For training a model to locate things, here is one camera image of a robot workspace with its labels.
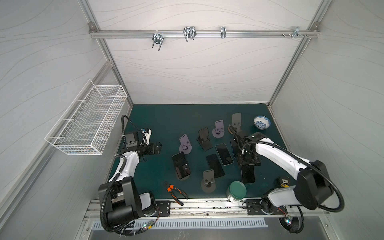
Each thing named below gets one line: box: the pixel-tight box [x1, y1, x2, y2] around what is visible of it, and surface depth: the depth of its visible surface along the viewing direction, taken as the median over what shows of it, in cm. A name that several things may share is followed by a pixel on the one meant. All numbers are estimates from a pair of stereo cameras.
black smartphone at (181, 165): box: [172, 151, 191, 180], surface depth 78 cm
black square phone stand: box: [196, 127, 213, 152], surface depth 95 cm
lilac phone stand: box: [212, 119, 225, 138], surface depth 100 cm
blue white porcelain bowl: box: [253, 115, 271, 130], surface depth 109 cm
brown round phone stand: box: [228, 112, 242, 135], surface depth 100 cm
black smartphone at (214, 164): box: [206, 153, 225, 179], surface depth 90 cm
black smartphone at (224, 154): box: [215, 143, 234, 166], surface depth 95 cm
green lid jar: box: [226, 180, 247, 203], surface depth 72 cm
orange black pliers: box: [164, 181, 189, 206], surface depth 80 cm
